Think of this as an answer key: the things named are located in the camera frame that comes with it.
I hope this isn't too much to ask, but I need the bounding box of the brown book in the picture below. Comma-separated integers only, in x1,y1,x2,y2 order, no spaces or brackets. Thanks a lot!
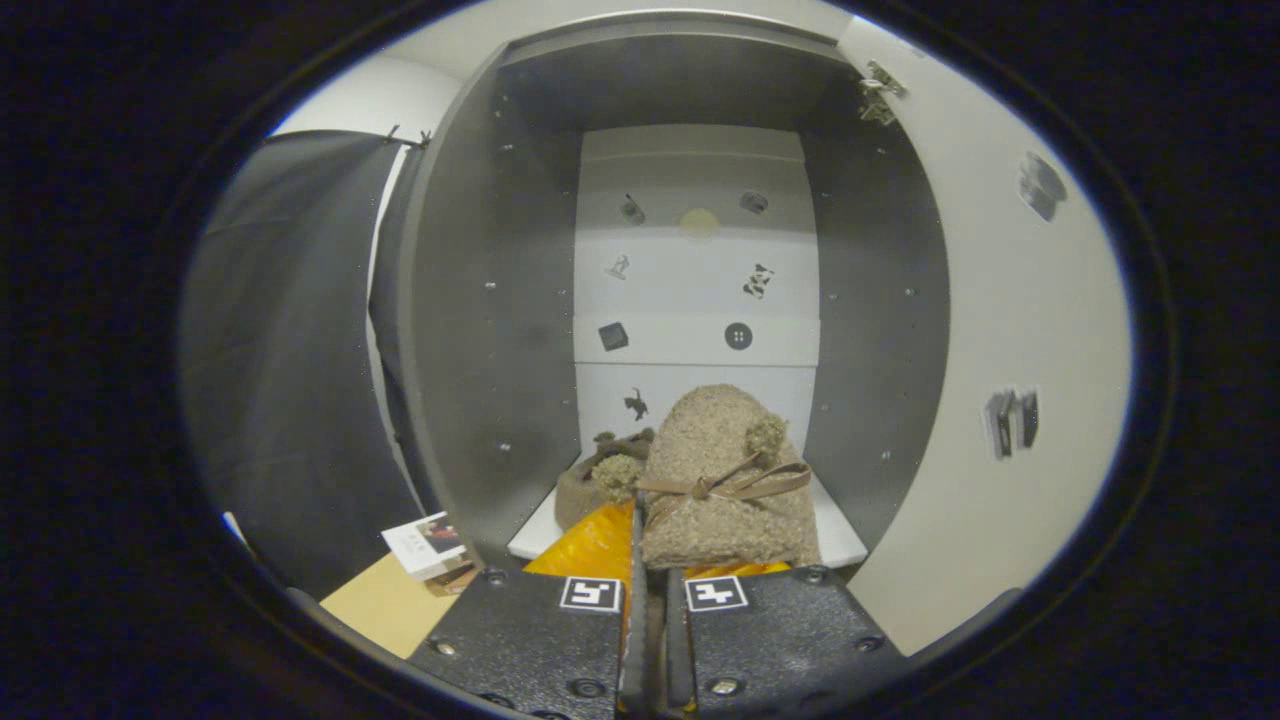
425,562,481,598

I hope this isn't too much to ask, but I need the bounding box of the black backdrop cloth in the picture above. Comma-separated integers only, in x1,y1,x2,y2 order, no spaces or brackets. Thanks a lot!
180,130,431,601

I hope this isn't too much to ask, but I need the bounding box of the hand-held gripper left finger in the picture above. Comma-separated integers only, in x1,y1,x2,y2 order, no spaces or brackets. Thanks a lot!
408,500,651,719

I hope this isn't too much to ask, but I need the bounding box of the brown fuzzy slipper shoe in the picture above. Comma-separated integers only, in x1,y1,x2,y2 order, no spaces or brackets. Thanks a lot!
640,383,823,571
555,428,656,531

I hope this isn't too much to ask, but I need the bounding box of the white boxed book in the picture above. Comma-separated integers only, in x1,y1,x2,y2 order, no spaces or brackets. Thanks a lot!
381,511,469,581

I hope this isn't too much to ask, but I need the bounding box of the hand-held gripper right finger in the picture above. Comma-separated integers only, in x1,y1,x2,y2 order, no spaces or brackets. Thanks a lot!
665,562,906,719

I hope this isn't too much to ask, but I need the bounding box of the grey shoe cabinet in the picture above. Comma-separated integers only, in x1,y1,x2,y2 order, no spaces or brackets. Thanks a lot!
395,10,951,571

